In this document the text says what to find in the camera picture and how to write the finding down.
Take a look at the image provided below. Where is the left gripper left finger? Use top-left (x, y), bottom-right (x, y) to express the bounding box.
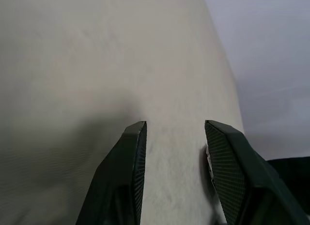
top-left (75, 120), bottom-right (148, 225)

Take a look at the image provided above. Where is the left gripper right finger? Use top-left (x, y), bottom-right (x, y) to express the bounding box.
top-left (204, 120), bottom-right (297, 225)

